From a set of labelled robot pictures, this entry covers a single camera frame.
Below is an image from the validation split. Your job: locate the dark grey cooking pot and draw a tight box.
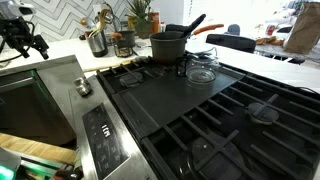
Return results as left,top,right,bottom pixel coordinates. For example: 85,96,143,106
149,13,207,65

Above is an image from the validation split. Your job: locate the stainless steel dishwasher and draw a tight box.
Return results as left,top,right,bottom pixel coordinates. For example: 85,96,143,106
0,55,83,148

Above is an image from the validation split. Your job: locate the silver utensil tin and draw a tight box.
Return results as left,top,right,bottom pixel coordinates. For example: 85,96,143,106
85,31,108,57

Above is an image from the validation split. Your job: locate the black wire trivet stand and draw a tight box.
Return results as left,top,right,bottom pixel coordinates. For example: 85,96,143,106
114,38,133,58

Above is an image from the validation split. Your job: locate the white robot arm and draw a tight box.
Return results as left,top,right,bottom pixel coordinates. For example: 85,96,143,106
0,0,49,62

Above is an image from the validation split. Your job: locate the black stove griddle plate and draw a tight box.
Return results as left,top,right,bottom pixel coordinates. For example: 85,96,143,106
112,68,244,139

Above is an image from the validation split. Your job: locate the stainless steel gas range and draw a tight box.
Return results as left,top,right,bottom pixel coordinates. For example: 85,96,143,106
70,60,320,180

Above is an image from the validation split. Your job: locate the small black saucepan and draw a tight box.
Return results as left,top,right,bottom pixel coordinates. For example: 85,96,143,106
111,31,135,48

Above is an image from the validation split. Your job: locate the black oven control panel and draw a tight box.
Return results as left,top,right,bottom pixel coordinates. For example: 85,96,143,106
82,103,129,180

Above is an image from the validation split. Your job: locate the black chair backrest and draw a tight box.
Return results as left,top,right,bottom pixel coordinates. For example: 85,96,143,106
206,34,256,53

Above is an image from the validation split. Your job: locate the wooden cooking spatula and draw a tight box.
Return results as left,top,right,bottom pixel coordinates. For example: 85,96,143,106
89,9,110,37

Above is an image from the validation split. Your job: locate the silver stove knob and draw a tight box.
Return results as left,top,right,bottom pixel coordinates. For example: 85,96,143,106
74,77,92,96

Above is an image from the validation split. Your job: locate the potted green plant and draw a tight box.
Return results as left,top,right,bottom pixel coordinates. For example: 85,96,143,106
126,0,153,39

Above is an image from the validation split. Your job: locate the brown paper bag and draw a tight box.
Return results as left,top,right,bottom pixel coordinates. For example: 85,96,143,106
283,2,320,54

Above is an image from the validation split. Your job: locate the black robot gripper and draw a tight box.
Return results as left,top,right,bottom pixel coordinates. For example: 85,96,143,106
0,17,49,60

